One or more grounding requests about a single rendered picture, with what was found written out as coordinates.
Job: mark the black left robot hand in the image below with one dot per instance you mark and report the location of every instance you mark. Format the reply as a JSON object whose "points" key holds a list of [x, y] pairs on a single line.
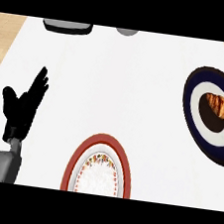
{"points": [[22, 108]]}

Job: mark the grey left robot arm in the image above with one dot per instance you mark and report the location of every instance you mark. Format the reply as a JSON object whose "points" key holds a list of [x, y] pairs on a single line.
{"points": [[1, 166]]}

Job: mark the red rimmed floral plate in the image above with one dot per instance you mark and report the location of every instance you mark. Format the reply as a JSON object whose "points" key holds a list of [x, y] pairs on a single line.
{"points": [[97, 175]]}

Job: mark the navy and white plate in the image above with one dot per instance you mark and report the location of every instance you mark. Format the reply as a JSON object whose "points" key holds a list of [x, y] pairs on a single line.
{"points": [[198, 105]]}

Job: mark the golden brown croissant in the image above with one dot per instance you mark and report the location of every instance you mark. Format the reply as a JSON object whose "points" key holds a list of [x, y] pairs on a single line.
{"points": [[222, 107]]}

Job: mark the grey round object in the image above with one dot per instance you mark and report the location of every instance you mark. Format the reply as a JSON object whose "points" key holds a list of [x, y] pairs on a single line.
{"points": [[127, 32]]}

